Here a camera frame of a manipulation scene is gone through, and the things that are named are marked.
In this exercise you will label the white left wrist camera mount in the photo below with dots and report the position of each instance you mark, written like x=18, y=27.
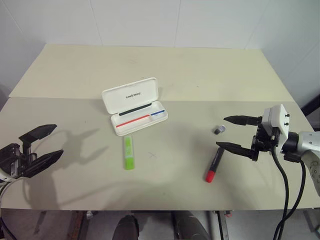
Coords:
x=5, y=178

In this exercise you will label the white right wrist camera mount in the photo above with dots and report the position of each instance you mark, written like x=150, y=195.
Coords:
x=278, y=117

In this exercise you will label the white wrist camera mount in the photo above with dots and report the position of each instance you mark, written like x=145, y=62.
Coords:
x=278, y=117
x=5, y=178

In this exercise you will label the white open pencil case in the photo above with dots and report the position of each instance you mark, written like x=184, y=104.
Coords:
x=135, y=107

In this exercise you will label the dark furniture frame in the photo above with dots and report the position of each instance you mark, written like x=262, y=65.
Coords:
x=312, y=110

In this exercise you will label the small grey cap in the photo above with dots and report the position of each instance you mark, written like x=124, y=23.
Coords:
x=219, y=129

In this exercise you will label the green highlighter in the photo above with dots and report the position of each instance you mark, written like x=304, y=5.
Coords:
x=129, y=153

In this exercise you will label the small dark rounded shape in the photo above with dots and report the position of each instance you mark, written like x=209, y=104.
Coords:
x=127, y=228

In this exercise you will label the metal table frame leg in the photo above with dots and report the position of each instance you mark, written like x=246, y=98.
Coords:
x=217, y=225

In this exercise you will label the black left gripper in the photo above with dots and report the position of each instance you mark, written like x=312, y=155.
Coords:
x=15, y=160

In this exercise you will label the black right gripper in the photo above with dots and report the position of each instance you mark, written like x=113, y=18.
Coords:
x=265, y=142

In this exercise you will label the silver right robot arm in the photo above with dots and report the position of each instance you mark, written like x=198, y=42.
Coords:
x=310, y=147

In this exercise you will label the red black marker pen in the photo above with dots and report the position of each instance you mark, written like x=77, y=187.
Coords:
x=214, y=162

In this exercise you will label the large dark rounded shape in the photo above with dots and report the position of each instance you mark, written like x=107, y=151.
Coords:
x=190, y=227

